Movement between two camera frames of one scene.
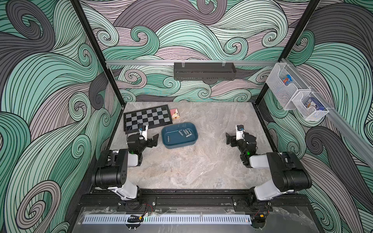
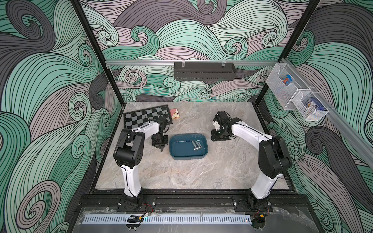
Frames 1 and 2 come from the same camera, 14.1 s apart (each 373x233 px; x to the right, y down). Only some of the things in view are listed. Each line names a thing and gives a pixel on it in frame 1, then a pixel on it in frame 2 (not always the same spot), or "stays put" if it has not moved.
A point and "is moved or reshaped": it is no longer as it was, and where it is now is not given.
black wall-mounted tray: (202, 71) stays put
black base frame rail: (212, 198) stays put
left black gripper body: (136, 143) → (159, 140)
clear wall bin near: (309, 106) stays put
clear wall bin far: (284, 81) stays put
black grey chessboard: (153, 117) stays put
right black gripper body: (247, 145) → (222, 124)
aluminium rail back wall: (172, 62) stays put
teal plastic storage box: (179, 135) is moved or reshaped
